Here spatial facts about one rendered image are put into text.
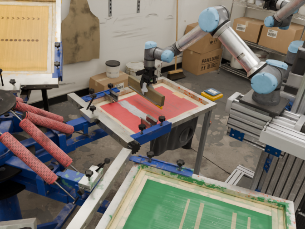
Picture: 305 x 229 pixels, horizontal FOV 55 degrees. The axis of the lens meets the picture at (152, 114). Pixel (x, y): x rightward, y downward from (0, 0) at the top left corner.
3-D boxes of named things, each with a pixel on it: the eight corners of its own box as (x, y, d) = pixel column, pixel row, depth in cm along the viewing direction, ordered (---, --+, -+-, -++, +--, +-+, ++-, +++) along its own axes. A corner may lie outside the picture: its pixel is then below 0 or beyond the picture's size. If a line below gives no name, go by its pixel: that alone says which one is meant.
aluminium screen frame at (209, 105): (162, 80, 254) (163, 76, 252) (215, 107, 218) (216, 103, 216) (81, 105, 207) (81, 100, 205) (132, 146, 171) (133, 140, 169)
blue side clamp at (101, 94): (116, 95, 226) (116, 87, 223) (120, 97, 223) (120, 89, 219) (81, 105, 208) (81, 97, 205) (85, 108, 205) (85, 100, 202)
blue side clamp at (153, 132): (165, 127, 192) (166, 118, 188) (170, 131, 189) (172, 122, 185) (129, 144, 174) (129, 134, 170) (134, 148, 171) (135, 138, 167)
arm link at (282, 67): (283, 83, 164) (292, 60, 157) (277, 91, 154) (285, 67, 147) (263, 77, 169) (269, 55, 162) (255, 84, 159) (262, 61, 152)
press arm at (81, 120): (91, 120, 184) (91, 113, 181) (96, 124, 180) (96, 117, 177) (66, 129, 173) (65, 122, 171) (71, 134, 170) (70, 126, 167)
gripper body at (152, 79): (148, 86, 190) (150, 69, 184) (140, 82, 196) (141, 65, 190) (157, 83, 195) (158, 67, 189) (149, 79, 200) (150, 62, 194)
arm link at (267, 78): (287, 78, 150) (218, -1, 155) (280, 87, 139) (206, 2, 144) (268, 91, 158) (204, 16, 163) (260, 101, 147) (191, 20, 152)
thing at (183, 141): (185, 138, 237) (191, 103, 221) (193, 144, 232) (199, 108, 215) (141, 161, 210) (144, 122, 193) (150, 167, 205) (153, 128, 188)
